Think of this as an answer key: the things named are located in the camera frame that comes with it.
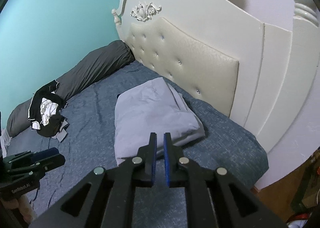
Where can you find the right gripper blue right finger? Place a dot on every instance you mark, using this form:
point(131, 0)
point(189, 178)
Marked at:
point(214, 198)

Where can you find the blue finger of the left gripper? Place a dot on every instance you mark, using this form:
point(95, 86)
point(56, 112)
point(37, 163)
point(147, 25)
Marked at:
point(46, 162)
point(46, 153)

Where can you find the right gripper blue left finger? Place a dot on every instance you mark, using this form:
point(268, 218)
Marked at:
point(104, 198)

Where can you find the grey and black jacket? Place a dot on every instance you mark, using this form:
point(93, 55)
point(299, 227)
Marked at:
point(152, 107)

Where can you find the black and white clothes pile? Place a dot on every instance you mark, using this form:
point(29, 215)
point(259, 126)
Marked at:
point(44, 110)

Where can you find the person's left hand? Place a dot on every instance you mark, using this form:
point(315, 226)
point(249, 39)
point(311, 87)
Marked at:
point(25, 208)

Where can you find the grey sweatpants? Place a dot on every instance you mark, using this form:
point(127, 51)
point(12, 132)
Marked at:
point(62, 132)

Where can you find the light grey pillow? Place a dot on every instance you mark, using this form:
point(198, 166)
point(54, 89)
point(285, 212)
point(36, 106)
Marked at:
point(5, 142)

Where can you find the dark grey long pillow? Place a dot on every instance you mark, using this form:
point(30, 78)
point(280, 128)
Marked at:
point(97, 65)

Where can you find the cream tufted headboard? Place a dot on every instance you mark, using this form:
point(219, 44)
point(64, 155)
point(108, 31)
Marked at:
point(257, 74)

